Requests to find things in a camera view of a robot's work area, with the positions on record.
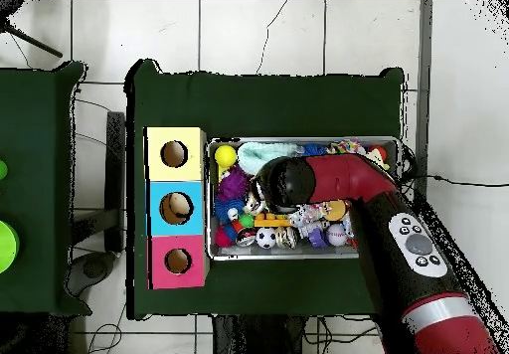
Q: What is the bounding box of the shallow metal mesh bin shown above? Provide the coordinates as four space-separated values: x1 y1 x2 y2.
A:
206 136 403 262

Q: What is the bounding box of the wooden box with three holes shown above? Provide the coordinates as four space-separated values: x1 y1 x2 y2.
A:
143 125 210 290

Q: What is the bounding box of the purple spiky ball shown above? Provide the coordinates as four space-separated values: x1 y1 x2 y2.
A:
217 166 253 202

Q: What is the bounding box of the mint green cloth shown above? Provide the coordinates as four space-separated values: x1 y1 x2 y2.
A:
237 141 299 176

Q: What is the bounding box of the yellow smooth ball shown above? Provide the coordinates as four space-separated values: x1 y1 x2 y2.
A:
214 144 239 169

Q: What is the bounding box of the black and white soccer ball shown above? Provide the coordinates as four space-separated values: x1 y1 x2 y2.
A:
255 227 278 250

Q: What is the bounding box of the tan foam ball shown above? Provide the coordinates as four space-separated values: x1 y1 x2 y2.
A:
323 199 350 222

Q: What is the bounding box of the dark green side table cloth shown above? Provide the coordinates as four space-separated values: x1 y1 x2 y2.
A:
0 61 93 317

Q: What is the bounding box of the large bright green cup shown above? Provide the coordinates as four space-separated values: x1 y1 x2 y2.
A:
0 220 20 274

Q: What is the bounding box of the black tripod leg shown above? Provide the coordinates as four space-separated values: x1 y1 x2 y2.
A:
0 19 64 59

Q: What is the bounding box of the blue stringy koosh ball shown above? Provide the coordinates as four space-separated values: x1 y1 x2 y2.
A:
302 143 329 157

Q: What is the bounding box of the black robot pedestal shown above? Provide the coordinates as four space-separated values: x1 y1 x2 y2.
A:
212 314 307 354

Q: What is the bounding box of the black floor cable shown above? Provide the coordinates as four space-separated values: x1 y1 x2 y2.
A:
401 173 509 188

